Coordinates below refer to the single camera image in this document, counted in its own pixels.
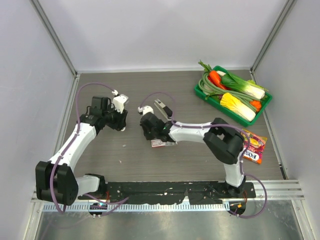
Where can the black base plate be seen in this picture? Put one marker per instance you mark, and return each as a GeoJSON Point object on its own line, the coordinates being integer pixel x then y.
{"type": "Point", "coordinates": [173, 192]}

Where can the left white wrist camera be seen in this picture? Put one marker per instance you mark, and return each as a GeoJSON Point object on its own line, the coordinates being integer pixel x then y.
{"type": "Point", "coordinates": [119, 101]}

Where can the red white staple box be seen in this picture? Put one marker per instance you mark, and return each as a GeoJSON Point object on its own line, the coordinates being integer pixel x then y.
{"type": "Point", "coordinates": [156, 143]}

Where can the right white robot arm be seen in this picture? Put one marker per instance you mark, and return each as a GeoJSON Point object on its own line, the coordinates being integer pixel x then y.
{"type": "Point", "coordinates": [225, 142]}

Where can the bok choy toy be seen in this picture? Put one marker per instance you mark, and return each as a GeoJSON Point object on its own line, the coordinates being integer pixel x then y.
{"type": "Point", "coordinates": [246, 87]}

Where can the small orange carrot toy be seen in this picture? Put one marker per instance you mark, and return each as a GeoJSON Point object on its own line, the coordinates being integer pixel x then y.
{"type": "Point", "coordinates": [256, 104]}

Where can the yellow napa cabbage toy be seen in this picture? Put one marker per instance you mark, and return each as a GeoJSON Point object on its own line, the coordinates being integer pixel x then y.
{"type": "Point", "coordinates": [236, 106]}

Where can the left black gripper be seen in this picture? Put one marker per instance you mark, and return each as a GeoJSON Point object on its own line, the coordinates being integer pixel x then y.
{"type": "Point", "coordinates": [120, 122]}

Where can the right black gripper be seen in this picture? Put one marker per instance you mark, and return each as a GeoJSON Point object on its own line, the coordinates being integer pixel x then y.
{"type": "Point", "coordinates": [149, 136]}

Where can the green plastic basket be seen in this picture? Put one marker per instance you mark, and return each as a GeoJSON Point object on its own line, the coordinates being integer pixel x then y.
{"type": "Point", "coordinates": [215, 102]}

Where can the colourful snack packet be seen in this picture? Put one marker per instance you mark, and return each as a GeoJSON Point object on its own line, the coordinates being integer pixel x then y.
{"type": "Point", "coordinates": [256, 146]}

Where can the green long beans toy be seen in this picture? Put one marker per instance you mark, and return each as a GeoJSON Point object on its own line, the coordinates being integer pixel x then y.
{"type": "Point", "coordinates": [210, 89]}

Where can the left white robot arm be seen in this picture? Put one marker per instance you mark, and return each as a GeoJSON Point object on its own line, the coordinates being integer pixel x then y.
{"type": "Point", "coordinates": [55, 178]}

